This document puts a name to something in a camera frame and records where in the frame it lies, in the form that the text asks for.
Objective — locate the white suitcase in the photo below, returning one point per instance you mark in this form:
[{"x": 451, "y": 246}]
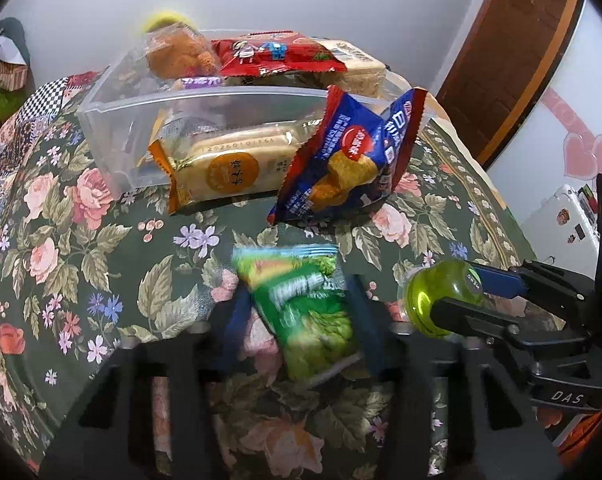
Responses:
[{"x": 556, "y": 230}]

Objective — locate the clear bread packet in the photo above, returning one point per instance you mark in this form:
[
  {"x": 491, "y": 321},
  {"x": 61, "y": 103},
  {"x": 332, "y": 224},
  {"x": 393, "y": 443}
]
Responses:
[{"x": 181, "y": 127}]

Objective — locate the pink heart wall sticker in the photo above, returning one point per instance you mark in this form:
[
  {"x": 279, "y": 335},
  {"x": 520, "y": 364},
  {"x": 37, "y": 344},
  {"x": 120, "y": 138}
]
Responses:
[{"x": 581, "y": 155}]

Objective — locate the green snack packet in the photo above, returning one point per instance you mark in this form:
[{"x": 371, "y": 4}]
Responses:
[{"x": 306, "y": 320}]

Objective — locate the clear plastic storage box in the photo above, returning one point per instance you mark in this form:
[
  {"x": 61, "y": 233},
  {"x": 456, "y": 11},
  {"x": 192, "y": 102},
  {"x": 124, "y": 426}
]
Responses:
[{"x": 111, "y": 105}]

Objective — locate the pile of clothes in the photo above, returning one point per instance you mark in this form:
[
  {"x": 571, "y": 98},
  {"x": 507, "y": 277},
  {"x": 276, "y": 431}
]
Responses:
[{"x": 3, "y": 72}]

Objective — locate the orange fried snack bag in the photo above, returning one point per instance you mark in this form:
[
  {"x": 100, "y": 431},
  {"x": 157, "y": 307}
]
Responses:
[{"x": 181, "y": 52}]

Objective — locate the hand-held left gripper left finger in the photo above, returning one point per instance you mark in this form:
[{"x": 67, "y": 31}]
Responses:
[{"x": 233, "y": 320}]

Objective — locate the floral blanket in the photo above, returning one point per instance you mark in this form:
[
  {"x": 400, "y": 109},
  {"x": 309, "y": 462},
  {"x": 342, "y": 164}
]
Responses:
[{"x": 106, "y": 270}]

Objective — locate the beige cracker packet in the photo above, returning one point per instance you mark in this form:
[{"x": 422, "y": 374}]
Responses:
[{"x": 361, "y": 70}]

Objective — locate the long gold cake packet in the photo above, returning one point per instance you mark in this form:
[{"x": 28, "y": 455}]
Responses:
[{"x": 221, "y": 165}]

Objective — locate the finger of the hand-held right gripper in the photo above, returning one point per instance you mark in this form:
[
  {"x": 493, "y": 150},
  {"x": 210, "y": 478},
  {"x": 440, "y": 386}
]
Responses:
[
  {"x": 476, "y": 317},
  {"x": 498, "y": 280}
]

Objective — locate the green jelly cup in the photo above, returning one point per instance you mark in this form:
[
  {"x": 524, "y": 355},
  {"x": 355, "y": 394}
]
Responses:
[{"x": 426, "y": 295}]

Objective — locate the red snack packet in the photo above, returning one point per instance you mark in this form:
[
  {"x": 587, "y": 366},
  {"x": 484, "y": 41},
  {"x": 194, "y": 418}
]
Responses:
[{"x": 281, "y": 55}]

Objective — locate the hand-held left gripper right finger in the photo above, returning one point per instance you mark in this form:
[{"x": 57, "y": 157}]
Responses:
[{"x": 368, "y": 325}]

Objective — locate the wooden door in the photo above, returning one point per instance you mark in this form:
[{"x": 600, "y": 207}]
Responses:
[{"x": 511, "y": 60}]

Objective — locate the purple biscuit packet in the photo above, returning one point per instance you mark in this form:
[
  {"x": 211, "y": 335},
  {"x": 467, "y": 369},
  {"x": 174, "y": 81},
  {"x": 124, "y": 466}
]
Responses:
[{"x": 201, "y": 81}]

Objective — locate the blue snack packet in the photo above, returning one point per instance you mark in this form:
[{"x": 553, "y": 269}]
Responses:
[{"x": 331, "y": 160}]

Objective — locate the patchwork quilt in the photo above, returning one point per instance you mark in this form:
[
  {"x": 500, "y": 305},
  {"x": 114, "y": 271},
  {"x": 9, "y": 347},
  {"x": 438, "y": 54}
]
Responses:
[{"x": 36, "y": 105}]

